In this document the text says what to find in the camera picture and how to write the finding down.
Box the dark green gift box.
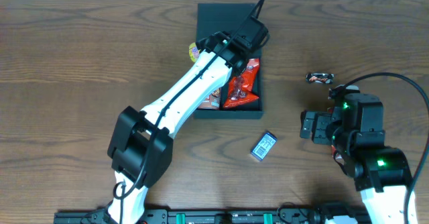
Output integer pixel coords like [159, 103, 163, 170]
[193, 3, 263, 119]

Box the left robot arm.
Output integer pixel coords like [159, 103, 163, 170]
[107, 31, 269, 223]

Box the black Mars candy bar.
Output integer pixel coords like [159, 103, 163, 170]
[306, 72, 334, 85]

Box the yellow candy bottle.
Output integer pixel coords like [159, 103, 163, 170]
[188, 42, 200, 62]

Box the red Pringles can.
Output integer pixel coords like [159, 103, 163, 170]
[198, 88, 221, 110]

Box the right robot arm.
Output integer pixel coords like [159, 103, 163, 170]
[300, 91, 418, 223]

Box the black mounting rail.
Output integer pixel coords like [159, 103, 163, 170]
[54, 202, 371, 224]

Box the blue barcode small box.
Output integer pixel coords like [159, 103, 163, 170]
[250, 131, 278, 162]

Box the red Hello Panda box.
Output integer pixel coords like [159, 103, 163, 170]
[331, 145, 344, 166]

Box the red Hacks candy bag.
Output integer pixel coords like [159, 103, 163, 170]
[223, 58, 260, 109]

